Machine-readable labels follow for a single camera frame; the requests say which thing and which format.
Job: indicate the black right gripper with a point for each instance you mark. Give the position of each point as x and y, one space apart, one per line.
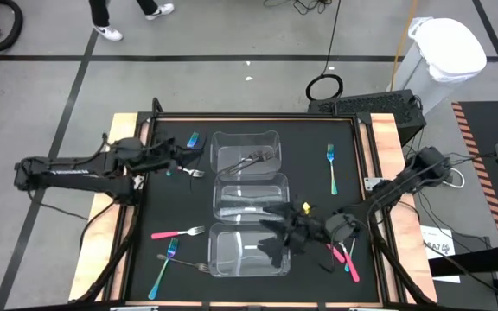
307 231

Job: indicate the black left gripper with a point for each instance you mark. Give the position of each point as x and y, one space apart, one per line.
169 153

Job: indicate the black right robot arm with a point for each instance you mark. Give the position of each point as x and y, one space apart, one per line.
387 191

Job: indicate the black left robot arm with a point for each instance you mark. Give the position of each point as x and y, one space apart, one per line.
72 177

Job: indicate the yellow tape tag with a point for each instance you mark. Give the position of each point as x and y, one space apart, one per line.
306 208

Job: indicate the clear plastic bin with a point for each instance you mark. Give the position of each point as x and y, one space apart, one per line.
227 144
231 259
249 190

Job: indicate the black perforated computer case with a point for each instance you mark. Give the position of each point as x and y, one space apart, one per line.
374 105

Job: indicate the white printed paper sheet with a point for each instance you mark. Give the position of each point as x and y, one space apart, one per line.
435 242

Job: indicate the person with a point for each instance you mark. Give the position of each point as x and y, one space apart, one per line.
100 13

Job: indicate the black floor beam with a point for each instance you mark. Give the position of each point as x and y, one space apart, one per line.
478 261

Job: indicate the black orange-striped floor mat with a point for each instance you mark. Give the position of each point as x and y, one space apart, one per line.
487 125

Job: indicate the white lined trash can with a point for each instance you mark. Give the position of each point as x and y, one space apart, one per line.
448 47

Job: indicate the black aluminium table frame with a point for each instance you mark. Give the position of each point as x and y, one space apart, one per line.
253 115

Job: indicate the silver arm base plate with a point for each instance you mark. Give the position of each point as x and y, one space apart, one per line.
372 182

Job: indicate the silver table edge bracket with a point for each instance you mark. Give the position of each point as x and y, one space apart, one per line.
372 309
134 309

